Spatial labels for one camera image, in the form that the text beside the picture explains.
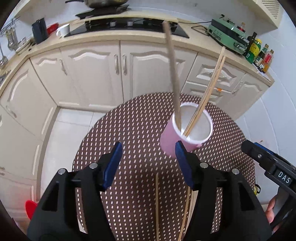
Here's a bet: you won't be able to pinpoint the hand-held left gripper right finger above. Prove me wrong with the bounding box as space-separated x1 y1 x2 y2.
175 140 272 241

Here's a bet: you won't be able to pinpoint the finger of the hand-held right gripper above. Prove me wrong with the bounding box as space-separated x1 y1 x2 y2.
241 140 278 173
254 142 296 168

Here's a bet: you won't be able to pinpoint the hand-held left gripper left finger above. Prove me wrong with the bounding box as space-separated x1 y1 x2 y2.
27 141 123 241

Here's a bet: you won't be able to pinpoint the pink cylindrical cup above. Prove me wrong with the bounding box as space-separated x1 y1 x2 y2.
160 102 213 158

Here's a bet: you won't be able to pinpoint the group of wooden chopsticks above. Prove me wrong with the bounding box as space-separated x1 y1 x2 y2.
154 174 199 241

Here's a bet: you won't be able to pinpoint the single wooden chopstick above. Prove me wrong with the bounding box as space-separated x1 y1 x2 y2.
184 46 226 136
162 21 182 130
186 57 226 137

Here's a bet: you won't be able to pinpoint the person's right hand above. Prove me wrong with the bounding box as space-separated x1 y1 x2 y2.
265 195 281 232

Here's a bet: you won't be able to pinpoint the brown polka-dot tablecloth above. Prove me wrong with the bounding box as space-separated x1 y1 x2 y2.
72 92 256 241

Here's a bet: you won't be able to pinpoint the amber bottle red label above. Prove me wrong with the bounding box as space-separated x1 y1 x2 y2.
261 49 274 73

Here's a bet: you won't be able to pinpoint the red plastic basin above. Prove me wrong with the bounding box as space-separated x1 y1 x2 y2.
25 200 38 219

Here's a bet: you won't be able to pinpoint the dark soy sauce bottle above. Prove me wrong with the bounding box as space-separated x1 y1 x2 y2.
254 44 270 67

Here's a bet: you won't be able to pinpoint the green bottle yellow cap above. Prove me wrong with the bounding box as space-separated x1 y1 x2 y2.
246 38 263 64

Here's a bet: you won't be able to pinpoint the cream base kitchen cabinets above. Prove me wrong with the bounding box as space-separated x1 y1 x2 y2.
0 39 270 209

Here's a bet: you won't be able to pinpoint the dark oil bottle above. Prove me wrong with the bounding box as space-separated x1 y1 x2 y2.
244 32 258 58

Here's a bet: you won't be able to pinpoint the green electric grill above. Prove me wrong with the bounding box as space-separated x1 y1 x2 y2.
206 15 249 56

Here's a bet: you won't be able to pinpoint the beige kitchen countertop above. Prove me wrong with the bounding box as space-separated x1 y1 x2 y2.
0 9 271 93

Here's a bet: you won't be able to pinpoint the black glass gas hob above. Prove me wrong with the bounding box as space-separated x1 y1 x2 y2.
64 18 189 39

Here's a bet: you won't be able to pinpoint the white mug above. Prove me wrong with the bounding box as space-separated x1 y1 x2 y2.
56 23 70 39

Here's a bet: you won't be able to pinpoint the stack of white bowls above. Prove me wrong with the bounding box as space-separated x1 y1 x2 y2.
15 37 31 55

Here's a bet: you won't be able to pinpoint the black electric kettle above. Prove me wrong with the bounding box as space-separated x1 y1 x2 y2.
32 18 49 44

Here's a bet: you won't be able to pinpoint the black portable induction cooker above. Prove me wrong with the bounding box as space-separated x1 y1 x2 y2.
76 4 133 20

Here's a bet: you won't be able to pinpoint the hanging metal spoon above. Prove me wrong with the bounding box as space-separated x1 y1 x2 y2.
6 28 19 50

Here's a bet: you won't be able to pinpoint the dark metal wok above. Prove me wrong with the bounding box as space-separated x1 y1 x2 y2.
65 0 129 8

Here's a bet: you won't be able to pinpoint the black power cable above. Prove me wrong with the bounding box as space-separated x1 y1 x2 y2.
176 20 212 35

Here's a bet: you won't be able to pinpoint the cream lattice door wall cabinet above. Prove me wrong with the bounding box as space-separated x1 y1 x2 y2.
245 0 284 29

